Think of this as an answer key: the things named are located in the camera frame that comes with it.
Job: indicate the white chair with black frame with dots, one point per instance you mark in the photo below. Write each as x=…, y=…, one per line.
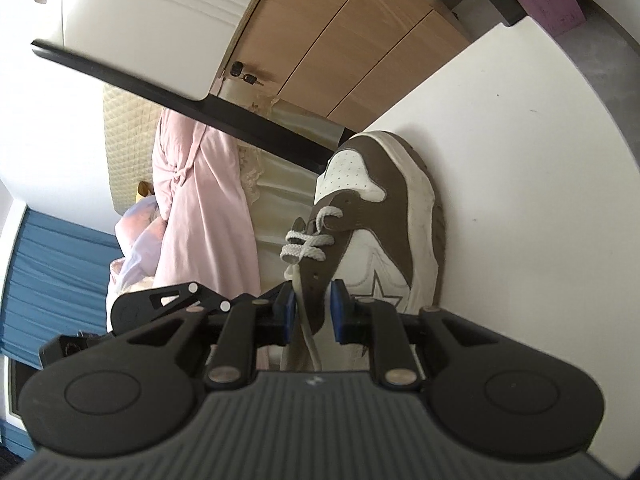
x=525, y=135

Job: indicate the dark framed panel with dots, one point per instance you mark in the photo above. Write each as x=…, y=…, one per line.
x=17, y=390

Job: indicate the cream quilted headboard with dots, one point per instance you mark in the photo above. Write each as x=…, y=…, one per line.
x=125, y=150

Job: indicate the blue curtain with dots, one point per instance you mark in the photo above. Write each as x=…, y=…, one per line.
x=50, y=285

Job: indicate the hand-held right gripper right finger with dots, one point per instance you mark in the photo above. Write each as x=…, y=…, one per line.
x=337, y=312

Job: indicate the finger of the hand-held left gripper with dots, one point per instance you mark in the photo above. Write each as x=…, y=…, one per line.
x=210, y=302

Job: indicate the wooden bedside drawer cabinet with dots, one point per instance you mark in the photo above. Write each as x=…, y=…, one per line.
x=350, y=35

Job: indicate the pastel plush pillow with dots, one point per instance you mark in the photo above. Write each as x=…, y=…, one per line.
x=140, y=240

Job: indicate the yellow plush toy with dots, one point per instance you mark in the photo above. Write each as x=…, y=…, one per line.
x=144, y=190

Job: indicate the black cabinet keys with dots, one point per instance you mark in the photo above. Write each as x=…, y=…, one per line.
x=239, y=67

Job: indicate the white and brown sneaker shoe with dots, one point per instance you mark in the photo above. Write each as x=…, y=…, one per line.
x=395, y=210

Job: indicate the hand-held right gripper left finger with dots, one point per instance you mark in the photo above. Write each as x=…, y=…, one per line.
x=289, y=316

